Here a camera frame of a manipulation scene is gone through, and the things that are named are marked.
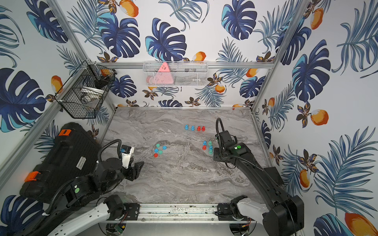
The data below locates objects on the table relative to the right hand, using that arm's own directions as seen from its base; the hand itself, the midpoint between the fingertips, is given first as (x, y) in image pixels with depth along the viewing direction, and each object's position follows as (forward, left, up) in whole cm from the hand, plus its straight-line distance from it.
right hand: (219, 154), depth 81 cm
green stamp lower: (+8, +3, -11) cm, 14 cm away
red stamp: (+27, +10, -11) cm, 31 cm away
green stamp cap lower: (+9, +36, -14) cm, 40 cm away
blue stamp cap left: (+10, +39, -13) cm, 42 cm away
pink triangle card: (+41, +33, +23) cm, 57 cm away
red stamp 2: (+27, +7, -11) cm, 30 cm away
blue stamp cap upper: (+11, +34, -12) cm, 37 cm away
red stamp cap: (+6, +39, -13) cm, 41 cm away
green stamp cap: (+14, +38, -13) cm, 43 cm away
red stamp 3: (+12, +7, -12) cm, 18 cm away
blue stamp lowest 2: (+27, +15, -11) cm, 32 cm away
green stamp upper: (+15, +3, -12) cm, 20 cm away
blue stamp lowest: (+28, +19, -11) cm, 35 cm away
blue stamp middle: (+11, +3, -10) cm, 15 cm away
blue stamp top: (+15, +7, -12) cm, 20 cm away
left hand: (-9, +40, +10) cm, 42 cm away
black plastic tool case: (-4, +74, +7) cm, 75 cm away
